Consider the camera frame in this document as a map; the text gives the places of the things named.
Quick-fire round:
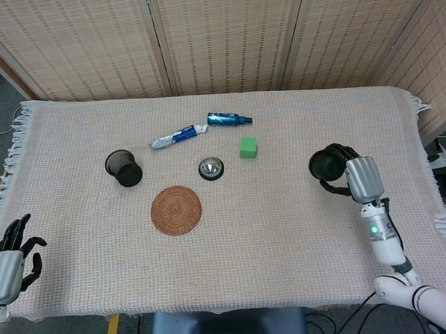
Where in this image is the blue robot torso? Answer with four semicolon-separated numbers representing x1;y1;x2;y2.
148;304;308;334

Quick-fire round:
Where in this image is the blue spray bottle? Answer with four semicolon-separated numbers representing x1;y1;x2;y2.
205;109;254;130

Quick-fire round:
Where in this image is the black mesh pen holder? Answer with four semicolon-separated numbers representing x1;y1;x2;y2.
103;148;144;190

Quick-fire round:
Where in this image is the white power strip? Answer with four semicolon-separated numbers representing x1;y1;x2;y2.
427;150;446;170

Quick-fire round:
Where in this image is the woven bamboo screen panel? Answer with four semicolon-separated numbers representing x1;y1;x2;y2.
145;0;313;99
369;0;446;145
0;0;168;107
277;0;446;92
0;27;32;103

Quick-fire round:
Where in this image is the silver call bell black base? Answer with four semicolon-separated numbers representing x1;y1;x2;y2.
197;156;225;182

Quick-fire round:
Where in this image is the black floor cable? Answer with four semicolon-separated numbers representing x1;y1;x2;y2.
304;291;385;334

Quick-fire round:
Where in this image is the white blue toothpaste tube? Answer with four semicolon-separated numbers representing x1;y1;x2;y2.
147;123;210;152

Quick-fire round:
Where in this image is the yellow floor tape strip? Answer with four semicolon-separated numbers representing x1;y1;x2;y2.
102;313;121;334

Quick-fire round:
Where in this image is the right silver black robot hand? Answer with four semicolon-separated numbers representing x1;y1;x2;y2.
317;140;385;205

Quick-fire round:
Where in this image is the green cube block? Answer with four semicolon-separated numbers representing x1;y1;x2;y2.
238;135;260;160

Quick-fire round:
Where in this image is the dark green dome object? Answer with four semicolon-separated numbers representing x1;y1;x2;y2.
306;148;349;183

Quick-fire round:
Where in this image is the round woven rattan coaster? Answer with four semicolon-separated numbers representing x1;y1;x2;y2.
149;185;205;238

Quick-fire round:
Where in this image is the beige waffle-weave tablecloth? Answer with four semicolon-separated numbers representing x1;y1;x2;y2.
0;78;446;326

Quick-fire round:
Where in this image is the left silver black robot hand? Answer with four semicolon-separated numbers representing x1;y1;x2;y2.
0;212;50;303

